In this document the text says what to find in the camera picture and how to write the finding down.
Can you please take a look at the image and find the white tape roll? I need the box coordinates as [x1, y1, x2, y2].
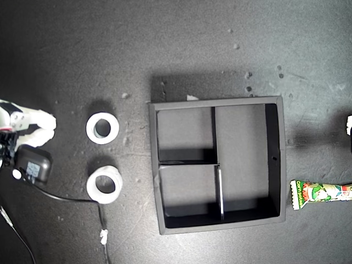
[86, 165, 124, 205]
[85, 112, 120, 145]

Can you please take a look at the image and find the printed corn snack bar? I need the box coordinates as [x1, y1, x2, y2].
[289, 179, 352, 211]

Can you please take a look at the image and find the black compartment tray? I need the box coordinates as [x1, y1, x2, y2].
[148, 95, 287, 235]

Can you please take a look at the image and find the thin black cable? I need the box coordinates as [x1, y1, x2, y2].
[0, 206, 37, 264]

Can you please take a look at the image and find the black camera cable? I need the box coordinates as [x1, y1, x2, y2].
[23, 173, 112, 264]

